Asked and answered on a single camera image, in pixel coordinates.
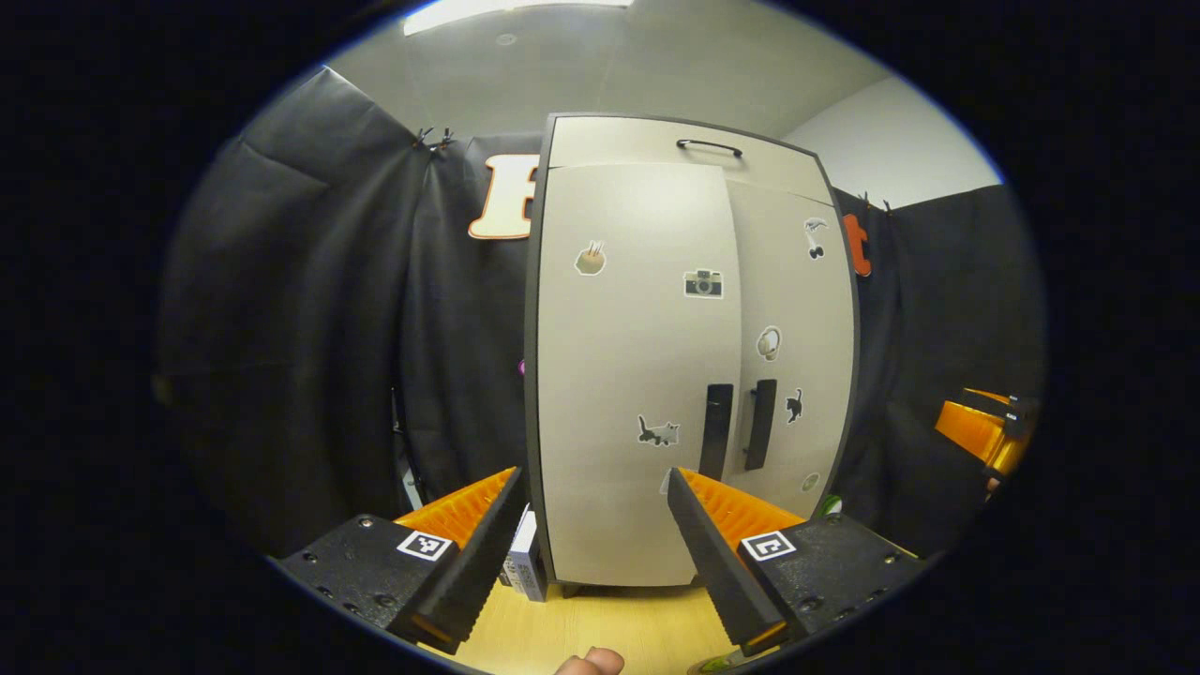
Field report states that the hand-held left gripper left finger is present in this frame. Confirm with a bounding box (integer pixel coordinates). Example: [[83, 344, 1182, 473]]
[[275, 465, 528, 656]]

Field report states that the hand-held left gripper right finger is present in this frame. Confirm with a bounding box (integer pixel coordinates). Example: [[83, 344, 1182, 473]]
[[666, 466, 927, 657]]

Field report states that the white cabinet door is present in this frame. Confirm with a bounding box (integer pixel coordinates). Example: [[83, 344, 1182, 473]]
[[727, 178, 856, 526], [536, 161, 743, 587]]

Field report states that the grey white cabinet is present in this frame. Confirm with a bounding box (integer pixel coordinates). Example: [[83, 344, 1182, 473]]
[[523, 112, 862, 601]]

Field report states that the white cabinet drawer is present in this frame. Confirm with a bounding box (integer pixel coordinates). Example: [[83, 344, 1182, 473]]
[[547, 114, 835, 207]]

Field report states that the small white box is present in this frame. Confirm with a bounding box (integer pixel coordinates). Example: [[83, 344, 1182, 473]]
[[502, 506, 549, 603]]

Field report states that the black backdrop cloth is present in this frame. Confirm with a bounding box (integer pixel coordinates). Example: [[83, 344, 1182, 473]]
[[155, 66, 1048, 563]]

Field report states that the ceiling light panel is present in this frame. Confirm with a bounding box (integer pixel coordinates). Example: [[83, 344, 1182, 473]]
[[403, 0, 635, 37]]

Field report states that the black door handle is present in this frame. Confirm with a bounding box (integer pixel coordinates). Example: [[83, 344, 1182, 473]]
[[698, 382, 735, 482], [743, 379, 778, 472]]

